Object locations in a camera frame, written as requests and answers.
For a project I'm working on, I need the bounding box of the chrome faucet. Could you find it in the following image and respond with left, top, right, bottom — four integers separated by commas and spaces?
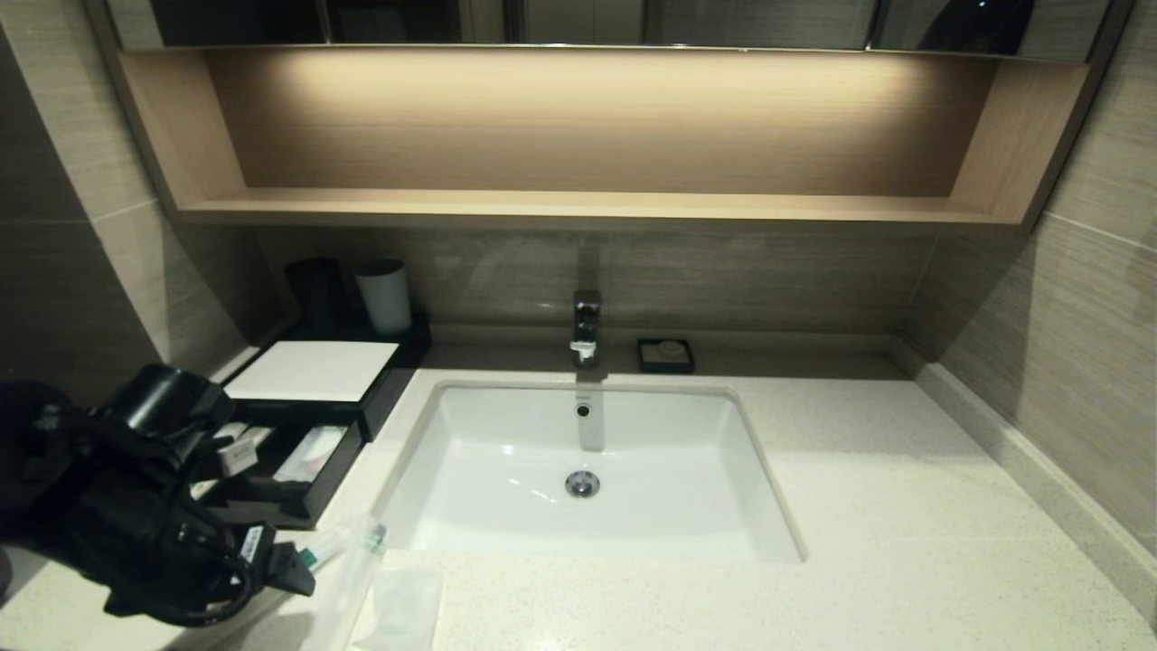
569, 289, 605, 368

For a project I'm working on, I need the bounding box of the black square soap dish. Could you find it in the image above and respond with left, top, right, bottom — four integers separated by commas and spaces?
636, 337, 696, 373

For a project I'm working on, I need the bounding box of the black amenity box with drawer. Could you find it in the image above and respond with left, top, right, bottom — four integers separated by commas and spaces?
221, 312, 433, 444

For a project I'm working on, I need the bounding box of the mirror cabinet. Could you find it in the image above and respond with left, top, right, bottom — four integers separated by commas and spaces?
104, 0, 1135, 60

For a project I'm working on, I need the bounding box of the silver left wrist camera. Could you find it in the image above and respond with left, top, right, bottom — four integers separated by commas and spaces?
217, 434, 261, 477

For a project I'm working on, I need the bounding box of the grey plastic cup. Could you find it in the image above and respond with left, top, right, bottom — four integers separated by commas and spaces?
354, 260, 412, 337

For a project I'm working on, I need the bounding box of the black plastic cup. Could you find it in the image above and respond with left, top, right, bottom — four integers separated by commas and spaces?
285, 258, 346, 335

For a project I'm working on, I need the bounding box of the white packet in drawer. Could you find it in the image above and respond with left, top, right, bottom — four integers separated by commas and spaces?
274, 425, 349, 485

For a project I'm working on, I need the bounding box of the white ceramic sink basin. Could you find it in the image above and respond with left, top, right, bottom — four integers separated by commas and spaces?
372, 380, 807, 565

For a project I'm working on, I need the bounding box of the wooden wall shelf niche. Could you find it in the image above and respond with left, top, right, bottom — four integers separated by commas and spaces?
86, 41, 1117, 236

